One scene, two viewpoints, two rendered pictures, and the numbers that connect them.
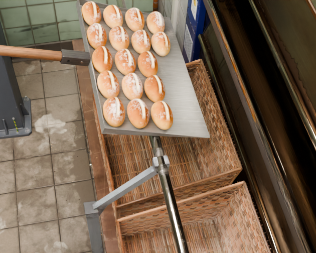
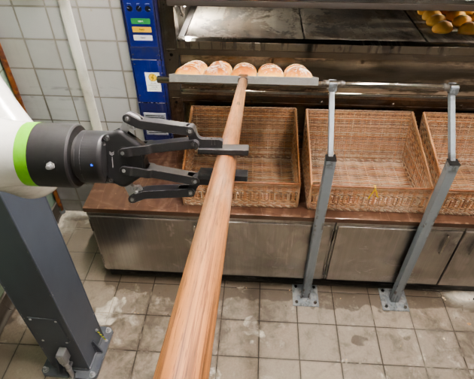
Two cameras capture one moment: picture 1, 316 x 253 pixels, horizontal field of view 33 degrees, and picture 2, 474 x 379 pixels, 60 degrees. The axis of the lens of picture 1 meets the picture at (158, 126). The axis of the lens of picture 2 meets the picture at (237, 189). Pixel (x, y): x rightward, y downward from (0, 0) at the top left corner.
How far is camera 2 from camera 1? 1.80 m
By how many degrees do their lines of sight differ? 48
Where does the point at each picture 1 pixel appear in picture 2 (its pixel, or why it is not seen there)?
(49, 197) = not seen: hidden behind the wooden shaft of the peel
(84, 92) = (153, 207)
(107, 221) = (292, 213)
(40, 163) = (153, 325)
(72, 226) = (231, 308)
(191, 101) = not seen: hidden behind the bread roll
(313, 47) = not seen: outside the picture
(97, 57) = (247, 71)
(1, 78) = (78, 289)
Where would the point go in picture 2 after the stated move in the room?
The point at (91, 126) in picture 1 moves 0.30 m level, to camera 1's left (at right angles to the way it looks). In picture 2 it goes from (195, 208) to (168, 256)
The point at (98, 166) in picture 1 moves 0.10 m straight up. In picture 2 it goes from (238, 210) to (238, 195)
